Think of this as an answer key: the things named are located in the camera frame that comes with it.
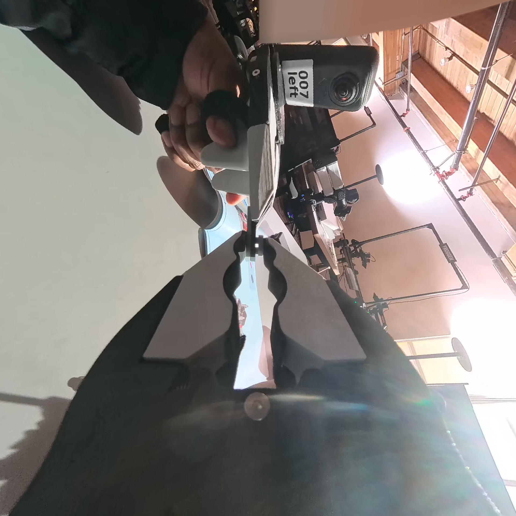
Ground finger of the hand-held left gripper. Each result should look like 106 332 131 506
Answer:
247 122 285 224

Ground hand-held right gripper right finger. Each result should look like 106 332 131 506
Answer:
262 238 367 384

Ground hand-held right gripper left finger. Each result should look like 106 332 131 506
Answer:
142 233 247 371

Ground black toy brick plate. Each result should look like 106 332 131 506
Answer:
243 220 265 259

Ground person's left forearm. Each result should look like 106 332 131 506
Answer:
0 0 212 111

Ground grey desk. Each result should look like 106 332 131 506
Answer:
0 24 311 496

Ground person's left hand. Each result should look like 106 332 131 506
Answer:
160 22 247 207

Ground black storage rack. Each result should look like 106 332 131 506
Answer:
282 106 340 174

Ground blue instruction booklet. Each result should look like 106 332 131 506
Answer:
198 189 279 389

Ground black floor lamp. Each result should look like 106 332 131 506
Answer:
407 338 472 372
341 164 384 190

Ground metal ceiling pipe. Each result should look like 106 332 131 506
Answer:
470 78 516 190
451 0 512 170

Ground black camera rig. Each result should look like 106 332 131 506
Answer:
322 187 359 220

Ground black frame stand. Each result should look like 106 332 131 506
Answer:
355 223 470 304

